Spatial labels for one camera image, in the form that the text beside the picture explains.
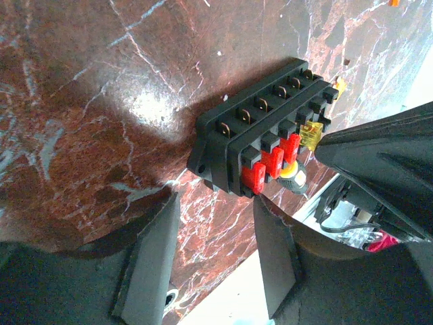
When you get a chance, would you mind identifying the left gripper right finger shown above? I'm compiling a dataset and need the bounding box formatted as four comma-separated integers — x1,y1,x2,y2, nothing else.
253,196,302,319

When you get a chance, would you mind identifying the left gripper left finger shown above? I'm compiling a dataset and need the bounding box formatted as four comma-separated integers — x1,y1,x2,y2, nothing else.
111,192,180,324

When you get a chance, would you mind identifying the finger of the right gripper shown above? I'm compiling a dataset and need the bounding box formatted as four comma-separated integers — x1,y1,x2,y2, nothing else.
315,150,432,241
315,102,432,159

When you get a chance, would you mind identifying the yellow blade fuse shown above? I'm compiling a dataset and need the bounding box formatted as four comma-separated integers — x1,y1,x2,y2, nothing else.
299,121,323,152

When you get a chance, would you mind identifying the black fuse box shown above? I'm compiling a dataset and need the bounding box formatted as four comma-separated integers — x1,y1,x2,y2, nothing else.
187,59,338,198

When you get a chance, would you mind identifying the orange blade fuse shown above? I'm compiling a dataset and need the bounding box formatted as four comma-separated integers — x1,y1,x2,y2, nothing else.
388,0,400,7
334,76,347,95

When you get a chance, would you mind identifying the red blade fuse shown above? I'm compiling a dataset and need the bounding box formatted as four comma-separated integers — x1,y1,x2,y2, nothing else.
241,162,266,194
279,133,302,165
261,147,284,179

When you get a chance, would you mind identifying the silver combination wrench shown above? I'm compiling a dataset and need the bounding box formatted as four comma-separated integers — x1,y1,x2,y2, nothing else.
162,282,179,318

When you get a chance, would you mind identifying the yellow black screwdriver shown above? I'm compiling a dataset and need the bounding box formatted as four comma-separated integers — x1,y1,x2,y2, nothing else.
277,160,308,195

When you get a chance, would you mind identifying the aluminium front rail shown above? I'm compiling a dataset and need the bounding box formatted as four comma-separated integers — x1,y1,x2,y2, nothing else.
166,169,337,324

